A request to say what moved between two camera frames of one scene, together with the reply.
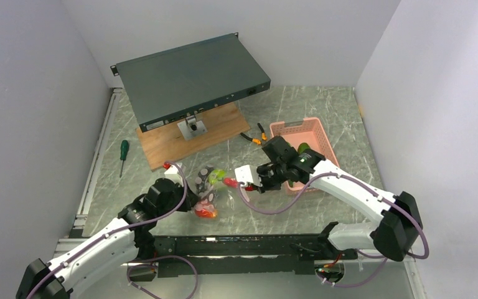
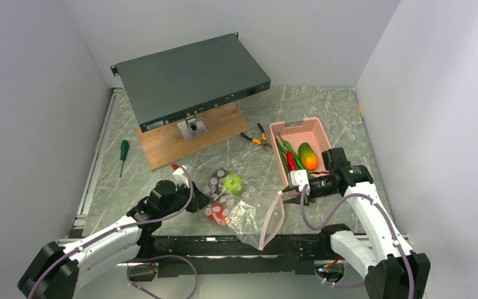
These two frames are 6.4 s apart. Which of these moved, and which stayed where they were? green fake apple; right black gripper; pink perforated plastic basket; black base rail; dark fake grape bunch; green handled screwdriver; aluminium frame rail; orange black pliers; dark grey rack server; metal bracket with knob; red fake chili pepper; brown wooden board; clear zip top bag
Moved: green fake apple; dark fake grape bunch; right black gripper; clear zip top bag; red fake chili pepper
Stayed: pink perforated plastic basket; metal bracket with knob; brown wooden board; dark grey rack server; aluminium frame rail; orange black pliers; green handled screwdriver; black base rail
